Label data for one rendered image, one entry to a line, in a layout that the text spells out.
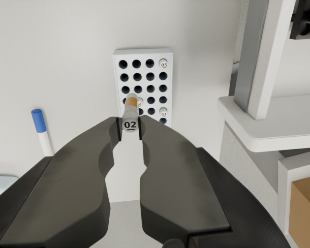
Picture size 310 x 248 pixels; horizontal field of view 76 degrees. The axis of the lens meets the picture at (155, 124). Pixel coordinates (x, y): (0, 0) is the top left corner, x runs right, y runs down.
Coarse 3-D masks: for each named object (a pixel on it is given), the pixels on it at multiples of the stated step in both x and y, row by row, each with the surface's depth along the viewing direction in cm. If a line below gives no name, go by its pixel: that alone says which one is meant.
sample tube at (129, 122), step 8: (128, 96) 16; (136, 96) 16; (128, 104) 15; (136, 104) 15; (128, 112) 13; (136, 112) 14; (128, 120) 13; (136, 120) 13; (128, 128) 13; (136, 128) 13
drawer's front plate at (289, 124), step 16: (224, 96) 29; (288, 96) 28; (304, 96) 27; (224, 112) 26; (240, 112) 25; (272, 112) 24; (288, 112) 24; (304, 112) 24; (240, 128) 22; (256, 128) 21; (272, 128) 21; (288, 128) 21; (304, 128) 21; (256, 144) 20; (272, 144) 20; (288, 144) 20; (304, 144) 20
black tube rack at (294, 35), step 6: (300, 0) 20; (306, 0) 19; (300, 6) 20; (306, 6) 19; (300, 12) 20; (306, 12) 20; (294, 18) 22; (300, 18) 20; (306, 18) 20; (294, 24) 21; (300, 24) 20; (306, 24) 20; (294, 30) 21; (300, 30) 21; (306, 30) 21; (294, 36) 21; (300, 36) 21; (306, 36) 21
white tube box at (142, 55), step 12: (168, 48) 30; (120, 60) 28; (132, 60) 28; (144, 60) 28; (156, 60) 28; (168, 60) 28; (120, 72) 29; (132, 72) 29; (144, 72) 29; (156, 72) 29; (168, 72) 29; (120, 84) 30; (132, 84) 30; (144, 84) 30; (156, 84) 30; (168, 84) 30; (120, 96) 31; (144, 96) 31; (156, 96) 31; (168, 96) 31; (120, 108) 31; (144, 108) 32; (156, 108) 32; (168, 108) 32; (156, 120) 33; (168, 120) 33
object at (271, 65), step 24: (264, 0) 19; (288, 0) 17; (264, 24) 19; (288, 24) 18; (264, 48) 20; (288, 48) 24; (240, 72) 25; (264, 72) 20; (288, 72) 26; (240, 96) 25; (264, 96) 21
